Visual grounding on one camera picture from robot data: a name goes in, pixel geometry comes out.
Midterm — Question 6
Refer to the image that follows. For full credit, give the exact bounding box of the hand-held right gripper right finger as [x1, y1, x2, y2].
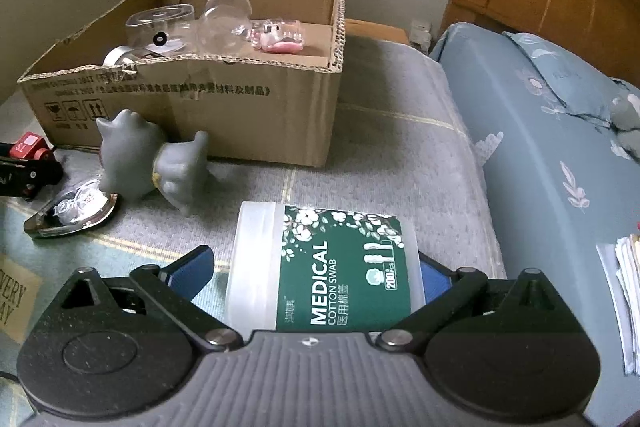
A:
[375, 252, 576, 350]

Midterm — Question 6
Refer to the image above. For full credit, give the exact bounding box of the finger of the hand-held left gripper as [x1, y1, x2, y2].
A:
[0, 158, 64, 198]

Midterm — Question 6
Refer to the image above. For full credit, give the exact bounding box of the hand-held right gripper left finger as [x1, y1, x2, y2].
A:
[45, 245, 246, 350]

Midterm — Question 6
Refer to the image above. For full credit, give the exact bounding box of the red toy train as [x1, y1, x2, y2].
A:
[10, 132, 56, 202]

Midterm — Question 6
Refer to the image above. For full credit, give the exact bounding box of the cotton swab container green label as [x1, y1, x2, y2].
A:
[224, 201, 426, 334]

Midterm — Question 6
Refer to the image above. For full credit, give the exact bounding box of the glass bottle of gold pins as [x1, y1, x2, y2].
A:
[102, 46, 156, 68]

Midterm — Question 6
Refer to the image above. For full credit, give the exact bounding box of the brown cardboard box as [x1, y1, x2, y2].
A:
[17, 0, 347, 168]

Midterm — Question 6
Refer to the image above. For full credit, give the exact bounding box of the clear square plastic box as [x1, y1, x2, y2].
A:
[124, 4, 197, 55]

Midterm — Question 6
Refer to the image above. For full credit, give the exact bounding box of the pink clear glass ornament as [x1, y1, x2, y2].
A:
[248, 19, 307, 55]

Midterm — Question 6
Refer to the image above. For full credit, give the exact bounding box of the clear round plastic jar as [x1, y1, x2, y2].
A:
[197, 0, 253, 58]

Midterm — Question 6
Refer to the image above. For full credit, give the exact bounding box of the grey toy figure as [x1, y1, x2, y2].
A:
[95, 109, 217, 218]

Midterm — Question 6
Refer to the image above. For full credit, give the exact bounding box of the blue floral bed sheet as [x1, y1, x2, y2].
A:
[430, 22, 640, 427]

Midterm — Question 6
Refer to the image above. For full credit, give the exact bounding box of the stack of papers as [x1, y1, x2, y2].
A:
[596, 234, 640, 378]

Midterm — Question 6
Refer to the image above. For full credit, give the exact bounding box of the blue floral pillow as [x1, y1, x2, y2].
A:
[502, 29, 640, 128]

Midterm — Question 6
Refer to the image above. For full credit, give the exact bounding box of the white power adapter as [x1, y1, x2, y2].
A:
[410, 19, 433, 52]

